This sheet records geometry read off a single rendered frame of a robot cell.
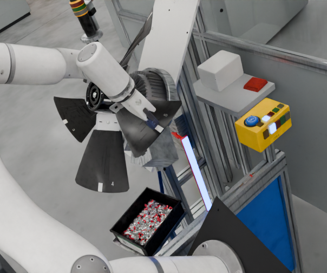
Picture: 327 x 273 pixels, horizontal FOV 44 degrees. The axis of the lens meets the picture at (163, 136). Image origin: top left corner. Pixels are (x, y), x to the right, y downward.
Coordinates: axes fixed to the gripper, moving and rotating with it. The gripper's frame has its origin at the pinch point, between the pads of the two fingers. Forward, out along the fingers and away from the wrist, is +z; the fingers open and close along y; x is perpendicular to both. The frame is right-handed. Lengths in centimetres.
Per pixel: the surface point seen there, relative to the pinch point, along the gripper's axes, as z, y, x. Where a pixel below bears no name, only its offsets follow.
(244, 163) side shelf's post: 97, 32, -28
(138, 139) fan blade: 2.6, 2.6, 6.5
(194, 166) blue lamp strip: 13.7, -12.9, 2.2
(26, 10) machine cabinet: 149, 595, -89
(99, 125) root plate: 7.6, 30.2, 9.6
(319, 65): 42, -6, -62
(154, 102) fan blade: 3.8, 9.7, -7.0
